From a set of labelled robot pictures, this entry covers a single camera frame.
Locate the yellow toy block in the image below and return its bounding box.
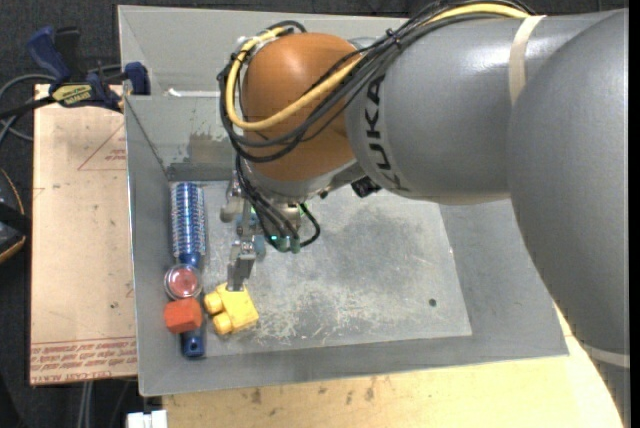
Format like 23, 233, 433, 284
202, 281, 261, 337

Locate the brown cardboard board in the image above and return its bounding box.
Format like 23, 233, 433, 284
29, 83, 140, 387

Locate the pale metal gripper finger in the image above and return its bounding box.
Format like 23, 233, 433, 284
238, 239, 256, 293
227, 239, 242, 292

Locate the orange-red block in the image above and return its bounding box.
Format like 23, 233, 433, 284
163, 297, 205, 336

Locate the clear round pink container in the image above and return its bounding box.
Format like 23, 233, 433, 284
162, 263, 205, 301

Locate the grey metal bin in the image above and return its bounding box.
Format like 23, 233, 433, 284
117, 4, 571, 398

